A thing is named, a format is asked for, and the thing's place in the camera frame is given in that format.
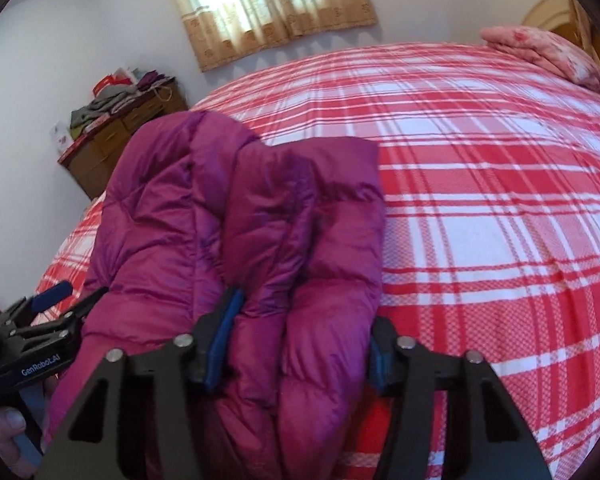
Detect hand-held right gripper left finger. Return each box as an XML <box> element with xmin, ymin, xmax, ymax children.
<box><xmin>40</xmin><ymin>287</ymin><xmax>246</xmax><ymax>480</ymax></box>

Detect wooden arched headboard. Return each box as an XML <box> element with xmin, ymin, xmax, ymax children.
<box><xmin>522</xmin><ymin>0</ymin><xmax>600</xmax><ymax>77</ymax></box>

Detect purple folded clothes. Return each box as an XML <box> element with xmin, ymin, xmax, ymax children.
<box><xmin>135</xmin><ymin>70</ymin><xmax>176</xmax><ymax>93</ymax></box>

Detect pink floral pillow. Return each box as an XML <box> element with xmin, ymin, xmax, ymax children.
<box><xmin>480</xmin><ymin>25</ymin><xmax>600</xmax><ymax>93</ymax></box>

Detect purple puffer jacket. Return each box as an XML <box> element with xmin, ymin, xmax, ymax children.
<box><xmin>42</xmin><ymin>110</ymin><xmax>387</xmax><ymax>480</ymax></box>

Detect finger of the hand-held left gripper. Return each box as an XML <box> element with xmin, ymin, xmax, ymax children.
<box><xmin>10</xmin><ymin>286</ymin><xmax>110</xmax><ymax>347</ymax></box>
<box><xmin>0</xmin><ymin>281</ymin><xmax>74</xmax><ymax>329</ymax></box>

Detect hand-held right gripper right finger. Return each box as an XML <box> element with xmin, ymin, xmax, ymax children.
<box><xmin>367</xmin><ymin>316</ymin><xmax>553</xmax><ymax>480</ymax></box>

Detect beige patterned window curtain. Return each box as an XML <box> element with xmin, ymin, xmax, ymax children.
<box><xmin>155</xmin><ymin>0</ymin><xmax>379</xmax><ymax>73</ymax></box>

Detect person's left hand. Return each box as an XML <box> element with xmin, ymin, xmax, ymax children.
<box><xmin>0</xmin><ymin>406</ymin><xmax>43</xmax><ymax>480</ymax></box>

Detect bed with red plaid sheet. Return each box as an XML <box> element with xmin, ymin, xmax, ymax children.
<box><xmin>32</xmin><ymin>42</ymin><xmax>600</xmax><ymax>480</ymax></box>

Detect white printed bag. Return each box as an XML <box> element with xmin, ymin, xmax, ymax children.
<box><xmin>50</xmin><ymin>120</ymin><xmax>74</xmax><ymax>156</ymax></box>

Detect grey folded clothes pile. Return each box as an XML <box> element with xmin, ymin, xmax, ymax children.
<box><xmin>70</xmin><ymin>85</ymin><xmax>141</xmax><ymax>131</ymax></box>

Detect brown wooden cabinet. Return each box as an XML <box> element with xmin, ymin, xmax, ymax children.
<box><xmin>56</xmin><ymin>77</ymin><xmax>190</xmax><ymax>201</ymax></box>

